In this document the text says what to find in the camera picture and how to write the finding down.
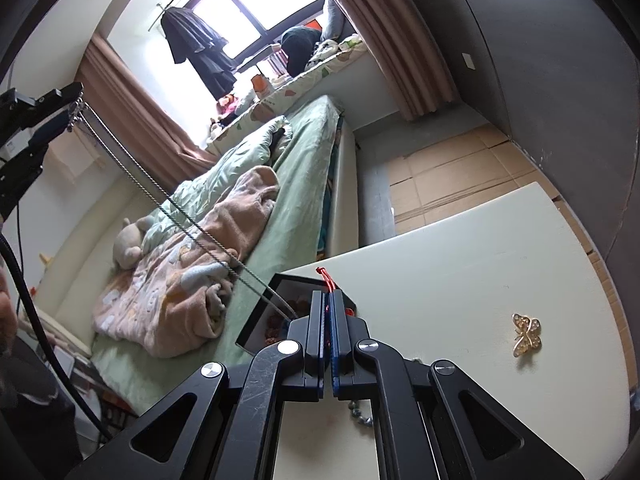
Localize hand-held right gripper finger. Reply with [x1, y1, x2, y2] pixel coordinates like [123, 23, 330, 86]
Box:
[65, 290, 331, 480]
[329, 290, 586, 480]

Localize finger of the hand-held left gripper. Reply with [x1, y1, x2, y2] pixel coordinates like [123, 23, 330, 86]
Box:
[0, 81, 84, 130]
[0, 110, 71, 217]

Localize pile of beaded bracelets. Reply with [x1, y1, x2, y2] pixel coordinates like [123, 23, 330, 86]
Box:
[264, 296, 313, 347]

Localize blue bead bracelet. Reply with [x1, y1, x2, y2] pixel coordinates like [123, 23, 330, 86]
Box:
[347, 399, 375, 428]

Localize red string bracelet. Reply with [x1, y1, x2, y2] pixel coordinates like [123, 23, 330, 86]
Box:
[316, 266, 338, 311]

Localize black jewelry box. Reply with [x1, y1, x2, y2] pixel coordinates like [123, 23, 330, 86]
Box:
[235, 272, 359, 357]

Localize silver chain necklace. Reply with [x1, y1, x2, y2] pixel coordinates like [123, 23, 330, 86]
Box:
[67, 100, 298, 321]

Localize gold butterfly brooch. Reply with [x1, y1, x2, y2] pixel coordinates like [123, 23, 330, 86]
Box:
[511, 312, 542, 358]

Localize person's left hand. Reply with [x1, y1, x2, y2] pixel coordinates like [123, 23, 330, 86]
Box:
[0, 265, 21, 358]

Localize pink curtain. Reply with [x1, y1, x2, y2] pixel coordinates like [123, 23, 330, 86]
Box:
[75, 35, 221, 181]
[310, 0, 461, 121]

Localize white padded headboard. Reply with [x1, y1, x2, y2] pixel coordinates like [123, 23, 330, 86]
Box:
[27, 180, 166, 361]

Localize beige plush toy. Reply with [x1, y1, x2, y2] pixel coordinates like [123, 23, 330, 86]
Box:
[112, 215, 156, 273]

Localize hanging dark clothes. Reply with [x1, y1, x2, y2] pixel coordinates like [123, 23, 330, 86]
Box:
[160, 6, 237, 101]

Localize pink fleece blanket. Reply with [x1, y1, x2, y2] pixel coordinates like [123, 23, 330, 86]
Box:
[92, 166, 281, 358]

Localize bed with green sheet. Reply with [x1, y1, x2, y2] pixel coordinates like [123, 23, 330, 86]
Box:
[92, 95, 358, 418]

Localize pink plush toy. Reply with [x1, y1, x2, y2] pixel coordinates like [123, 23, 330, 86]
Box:
[215, 91, 256, 121]

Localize green floral duvet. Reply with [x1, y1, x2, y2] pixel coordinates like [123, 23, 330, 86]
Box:
[142, 116, 293, 241]

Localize orange and white box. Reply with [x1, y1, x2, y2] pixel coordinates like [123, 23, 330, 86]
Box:
[249, 72, 273, 98]

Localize flattened cardboard sheets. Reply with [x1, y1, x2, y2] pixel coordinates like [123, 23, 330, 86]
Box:
[387, 122, 631, 361]

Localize row of books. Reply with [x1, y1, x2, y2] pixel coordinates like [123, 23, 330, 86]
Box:
[260, 45, 288, 78]

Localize patterned window seat cushion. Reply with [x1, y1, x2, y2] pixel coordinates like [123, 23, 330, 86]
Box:
[205, 35, 368, 158]

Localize black bag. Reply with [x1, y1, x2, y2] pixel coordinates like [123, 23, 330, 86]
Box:
[280, 26, 323, 75]

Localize person's dark clothing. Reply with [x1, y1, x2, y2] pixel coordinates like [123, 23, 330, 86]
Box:
[0, 335, 83, 480]

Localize grey pillow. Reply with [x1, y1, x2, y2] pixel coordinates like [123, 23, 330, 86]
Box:
[320, 0, 351, 41]

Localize black braided cable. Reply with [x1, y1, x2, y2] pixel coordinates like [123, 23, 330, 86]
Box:
[0, 230, 113, 443]

